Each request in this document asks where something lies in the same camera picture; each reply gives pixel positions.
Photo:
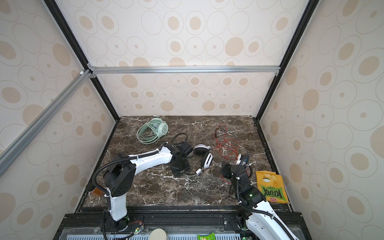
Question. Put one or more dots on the mint green headphones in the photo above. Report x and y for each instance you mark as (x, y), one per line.
(152, 131)

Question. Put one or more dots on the black frame post left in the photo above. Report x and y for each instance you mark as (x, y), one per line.
(74, 44)

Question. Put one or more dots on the cream lid jar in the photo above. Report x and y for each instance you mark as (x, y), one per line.
(158, 234)

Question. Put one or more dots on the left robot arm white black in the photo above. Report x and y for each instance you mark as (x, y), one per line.
(116, 178)

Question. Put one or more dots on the silver aluminium left rail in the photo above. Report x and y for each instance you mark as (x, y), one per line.
(26, 137)

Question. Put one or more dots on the green snack packet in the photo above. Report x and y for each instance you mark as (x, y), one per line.
(211, 236)

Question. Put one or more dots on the silver aluminium back rail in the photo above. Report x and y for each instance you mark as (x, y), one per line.
(185, 70)

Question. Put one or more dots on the white black headphones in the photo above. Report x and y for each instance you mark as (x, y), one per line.
(207, 158)

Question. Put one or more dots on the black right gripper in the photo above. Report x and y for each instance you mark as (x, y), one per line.
(230, 168)

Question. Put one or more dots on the amber bottle black cap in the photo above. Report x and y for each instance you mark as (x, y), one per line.
(98, 192)

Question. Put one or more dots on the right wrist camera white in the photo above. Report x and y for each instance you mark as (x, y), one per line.
(243, 160)

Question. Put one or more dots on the black frame post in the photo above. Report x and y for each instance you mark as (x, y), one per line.
(302, 25)
(74, 44)

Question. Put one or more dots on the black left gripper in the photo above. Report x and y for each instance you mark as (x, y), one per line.
(178, 173)

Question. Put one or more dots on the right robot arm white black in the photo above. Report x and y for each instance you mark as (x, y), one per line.
(256, 213)

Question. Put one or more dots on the yellow chips bag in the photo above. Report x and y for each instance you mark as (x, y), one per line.
(271, 185)

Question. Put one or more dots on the black frame post right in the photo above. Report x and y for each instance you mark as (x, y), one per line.
(302, 25)

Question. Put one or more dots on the black mounting base rail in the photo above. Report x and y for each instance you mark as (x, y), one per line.
(186, 218)

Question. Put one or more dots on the silver aluminium rail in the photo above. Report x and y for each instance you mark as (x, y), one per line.
(26, 137)
(185, 70)

